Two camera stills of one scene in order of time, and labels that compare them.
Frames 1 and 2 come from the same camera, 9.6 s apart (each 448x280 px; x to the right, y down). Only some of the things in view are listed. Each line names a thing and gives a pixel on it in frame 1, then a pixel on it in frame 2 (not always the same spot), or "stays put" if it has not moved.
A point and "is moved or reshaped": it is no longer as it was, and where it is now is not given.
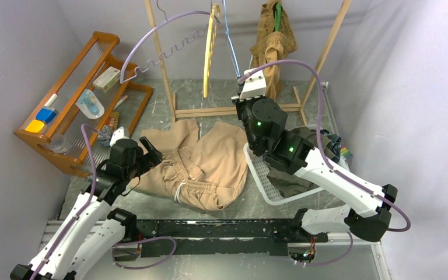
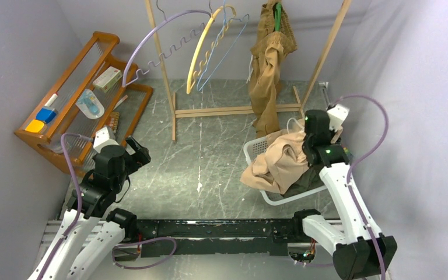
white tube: (51, 100) stays put
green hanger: (277, 16) stays put
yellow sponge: (34, 126) stays put
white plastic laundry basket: (259, 169) stays put
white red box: (108, 79) stays put
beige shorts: (210, 171) -> (281, 165)
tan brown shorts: (273, 45) stays put
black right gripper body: (244, 108) -> (306, 143)
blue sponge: (46, 115) stays put
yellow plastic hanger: (215, 12) is moved or reshaped
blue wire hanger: (230, 41) -> (230, 51)
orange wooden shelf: (94, 102) stays put
